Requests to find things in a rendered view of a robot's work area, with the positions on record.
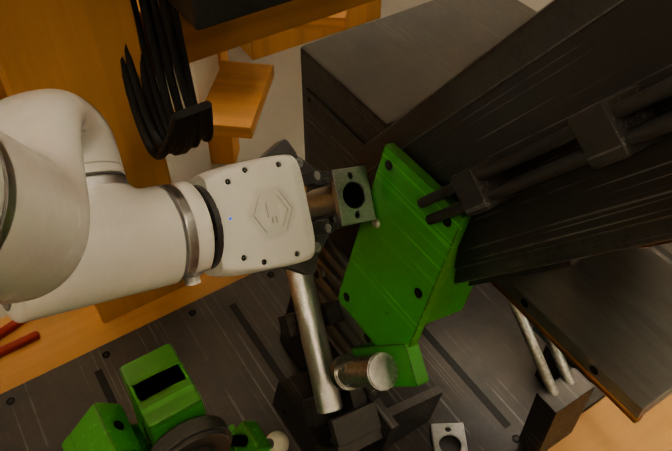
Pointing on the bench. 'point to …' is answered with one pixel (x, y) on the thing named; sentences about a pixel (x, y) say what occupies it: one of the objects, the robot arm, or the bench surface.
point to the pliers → (16, 339)
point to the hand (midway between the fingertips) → (336, 199)
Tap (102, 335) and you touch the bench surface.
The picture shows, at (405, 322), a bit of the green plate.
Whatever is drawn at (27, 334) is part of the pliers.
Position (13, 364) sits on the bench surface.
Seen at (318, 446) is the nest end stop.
